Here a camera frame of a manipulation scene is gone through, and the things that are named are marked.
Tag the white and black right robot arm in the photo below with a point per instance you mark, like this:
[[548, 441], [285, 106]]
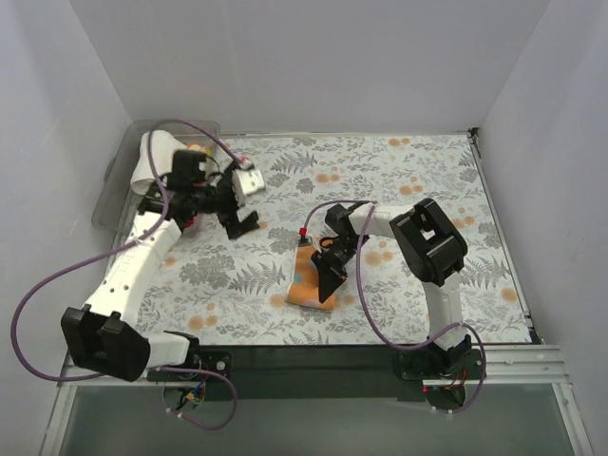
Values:
[[434, 251]]

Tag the white rolled towel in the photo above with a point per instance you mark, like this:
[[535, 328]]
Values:
[[159, 148]]

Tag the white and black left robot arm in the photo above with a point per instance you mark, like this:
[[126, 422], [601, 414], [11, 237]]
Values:
[[101, 335]]

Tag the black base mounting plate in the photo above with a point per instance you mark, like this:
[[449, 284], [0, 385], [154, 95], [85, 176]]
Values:
[[319, 372]]

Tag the clear grey plastic tray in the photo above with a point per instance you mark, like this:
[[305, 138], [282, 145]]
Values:
[[111, 210]]

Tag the aluminium frame rail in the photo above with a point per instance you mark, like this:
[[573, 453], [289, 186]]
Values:
[[505, 364]]

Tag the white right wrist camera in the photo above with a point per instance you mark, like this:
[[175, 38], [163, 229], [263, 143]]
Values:
[[304, 239]]

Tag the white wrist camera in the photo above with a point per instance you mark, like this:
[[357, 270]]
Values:
[[248, 182], [304, 239]]

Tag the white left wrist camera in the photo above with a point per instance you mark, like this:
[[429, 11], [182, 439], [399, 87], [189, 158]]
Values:
[[248, 182]]

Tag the orange patterned rolled towel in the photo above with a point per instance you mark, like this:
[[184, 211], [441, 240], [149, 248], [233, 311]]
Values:
[[200, 148]]

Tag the orange blue patterned towel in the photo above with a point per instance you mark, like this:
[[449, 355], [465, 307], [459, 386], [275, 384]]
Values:
[[304, 288]]

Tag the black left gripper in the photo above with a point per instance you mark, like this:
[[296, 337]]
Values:
[[228, 204]]

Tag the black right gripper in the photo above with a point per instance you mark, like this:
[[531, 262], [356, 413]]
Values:
[[333, 258]]

